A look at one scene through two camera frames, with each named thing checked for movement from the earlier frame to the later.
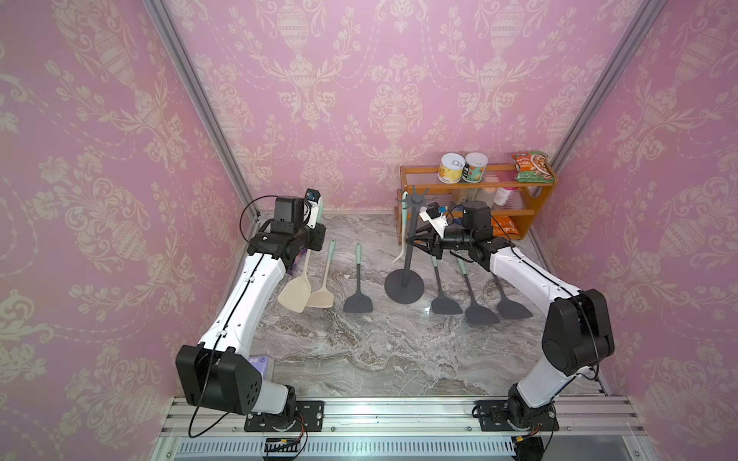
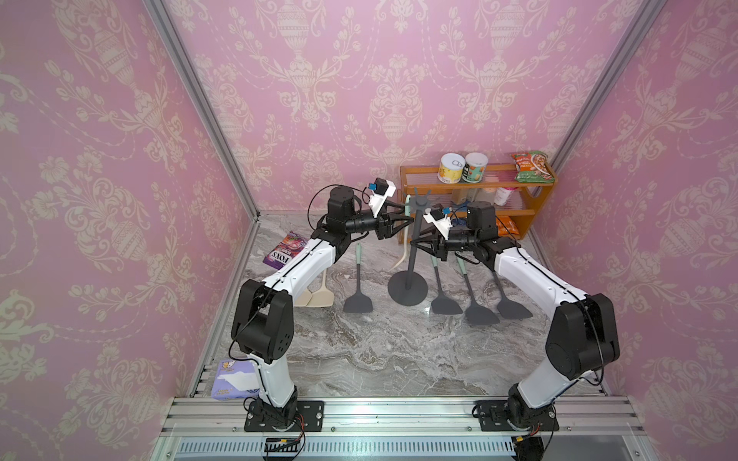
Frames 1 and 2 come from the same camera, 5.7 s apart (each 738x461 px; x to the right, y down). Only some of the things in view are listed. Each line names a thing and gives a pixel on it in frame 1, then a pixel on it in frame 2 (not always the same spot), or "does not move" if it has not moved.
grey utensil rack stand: [406, 285] does not move
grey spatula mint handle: [474, 313] does not move
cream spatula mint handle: [323, 298] does not move
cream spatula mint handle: [322, 297] → [303, 299]
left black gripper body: [313, 238] → [381, 229]
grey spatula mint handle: [357, 303] does not move
